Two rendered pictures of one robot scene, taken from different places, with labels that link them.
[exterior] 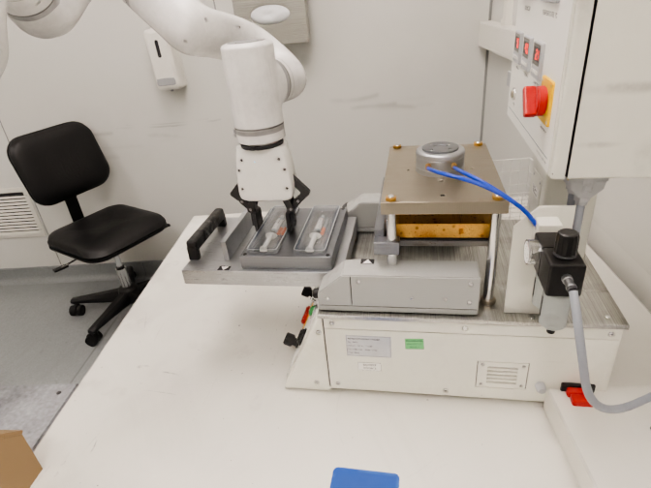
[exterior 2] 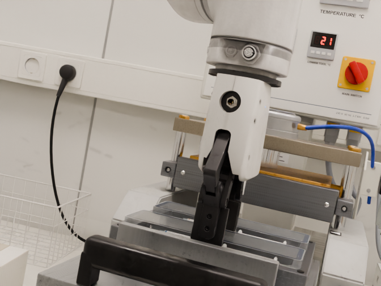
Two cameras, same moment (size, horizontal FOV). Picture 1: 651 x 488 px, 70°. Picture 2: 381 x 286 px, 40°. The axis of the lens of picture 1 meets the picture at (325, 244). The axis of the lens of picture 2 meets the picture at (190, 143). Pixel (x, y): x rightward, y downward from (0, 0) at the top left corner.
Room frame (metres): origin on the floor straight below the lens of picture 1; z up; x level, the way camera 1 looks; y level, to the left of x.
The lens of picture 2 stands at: (0.81, 0.64, 1.12)
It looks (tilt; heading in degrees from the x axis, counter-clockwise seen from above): 4 degrees down; 273
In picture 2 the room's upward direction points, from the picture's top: 11 degrees clockwise
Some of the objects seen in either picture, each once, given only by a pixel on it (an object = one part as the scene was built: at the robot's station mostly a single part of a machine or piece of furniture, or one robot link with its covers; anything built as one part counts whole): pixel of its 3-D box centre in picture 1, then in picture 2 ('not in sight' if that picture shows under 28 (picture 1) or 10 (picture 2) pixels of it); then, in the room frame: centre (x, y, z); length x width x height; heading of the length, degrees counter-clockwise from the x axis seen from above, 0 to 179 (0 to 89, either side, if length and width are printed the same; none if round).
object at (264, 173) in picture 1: (265, 167); (236, 121); (0.80, 0.09, 1.12); 0.10 x 0.08 x 0.11; 77
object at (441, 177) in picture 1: (459, 187); (283, 152); (0.71, -0.23, 1.08); 0.31 x 0.24 x 0.13; 167
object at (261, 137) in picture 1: (259, 133); (247, 61); (0.80, 0.09, 1.18); 0.09 x 0.08 x 0.03; 77
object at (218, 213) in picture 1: (207, 231); (169, 281); (0.83, 0.23, 0.99); 0.15 x 0.02 x 0.04; 167
